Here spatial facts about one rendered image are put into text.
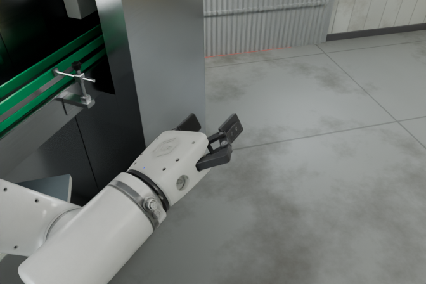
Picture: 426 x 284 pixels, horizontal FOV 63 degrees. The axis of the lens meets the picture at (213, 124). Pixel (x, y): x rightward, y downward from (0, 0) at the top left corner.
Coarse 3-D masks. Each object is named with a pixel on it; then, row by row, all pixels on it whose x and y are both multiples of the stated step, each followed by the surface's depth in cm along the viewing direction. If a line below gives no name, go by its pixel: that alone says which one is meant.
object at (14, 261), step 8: (8, 256) 81; (16, 256) 84; (24, 256) 86; (0, 264) 79; (8, 264) 82; (16, 264) 84; (0, 272) 80; (8, 272) 82; (16, 272) 85; (0, 280) 81; (8, 280) 83; (16, 280) 86
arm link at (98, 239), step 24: (120, 192) 41; (72, 216) 41; (96, 216) 39; (120, 216) 40; (144, 216) 41; (48, 240) 38; (72, 240) 37; (96, 240) 38; (120, 240) 39; (144, 240) 42; (24, 264) 36; (48, 264) 35; (72, 264) 36; (96, 264) 37; (120, 264) 40
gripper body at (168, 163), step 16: (160, 144) 50; (176, 144) 48; (192, 144) 46; (144, 160) 48; (160, 160) 46; (176, 160) 45; (192, 160) 45; (144, 176) 43; (160, 176) 43; (176, 176) 44; (192, 176) 45; (160, 192) 43; (176, 192) 44
